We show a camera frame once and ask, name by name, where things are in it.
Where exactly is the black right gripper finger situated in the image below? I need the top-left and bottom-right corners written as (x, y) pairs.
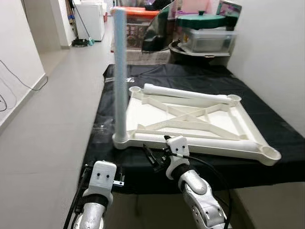
top-left (142, 145), bottom-right (159, 166)

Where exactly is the white plastic table leg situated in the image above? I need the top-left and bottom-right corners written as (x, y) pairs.
top-left (111, 7), bottom-right (130, 146)
top-left (143, 83), bottom-right (234, 104)
top-left (136, 135), bottom-right (262, 154)

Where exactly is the white plastic table top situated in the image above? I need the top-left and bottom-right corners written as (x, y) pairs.
top-left (112, 85), bottom-right (282, 167)

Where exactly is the beige patterned bench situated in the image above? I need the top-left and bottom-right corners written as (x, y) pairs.
top-left (111, 48), bottom-right (172, 65)

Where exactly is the black plastic table cover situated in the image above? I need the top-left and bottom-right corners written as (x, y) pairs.
top-left (79, 63), bottom-right (305, 194)

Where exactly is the black bag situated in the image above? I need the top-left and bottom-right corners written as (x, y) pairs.
top-left (142, 5), bottom-right (182, 52)

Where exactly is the orange lid storage box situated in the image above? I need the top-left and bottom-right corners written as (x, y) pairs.
top-left (111, 6), bottom-right (160, 51)

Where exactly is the clear plastic storage container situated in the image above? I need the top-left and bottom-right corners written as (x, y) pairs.
top-left (180, 26), bottom-right (237, 54)

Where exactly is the floor mop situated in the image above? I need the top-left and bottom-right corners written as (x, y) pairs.
top-left (69, 0), bottom-right (96, 47)

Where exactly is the green round lid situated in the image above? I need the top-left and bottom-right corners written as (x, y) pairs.
top-left (175, 10), bottom-right (227, 30)

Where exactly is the white appliance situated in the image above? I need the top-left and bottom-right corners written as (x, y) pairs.
top-left (74, 0), bottom-right (106, 42)

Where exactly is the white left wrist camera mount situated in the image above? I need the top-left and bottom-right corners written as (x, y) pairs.
top-left (90, 161), bottom-right (117, 201)

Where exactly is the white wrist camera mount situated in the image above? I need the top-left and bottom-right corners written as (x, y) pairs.
top-left (90, 161), bottom-right (117, 201)
top-left (164, 136), bottom-right (190, 179)

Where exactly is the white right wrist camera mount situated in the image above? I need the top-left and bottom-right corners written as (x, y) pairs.
top-left (164, 136), bottom-right (190, 179)

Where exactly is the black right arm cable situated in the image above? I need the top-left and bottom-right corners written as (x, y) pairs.
top-left (183, 155), bottom-right (233, 229)

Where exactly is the black wall cable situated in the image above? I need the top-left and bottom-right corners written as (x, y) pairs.
top-left (0, 60), bottom-right (48, 113)

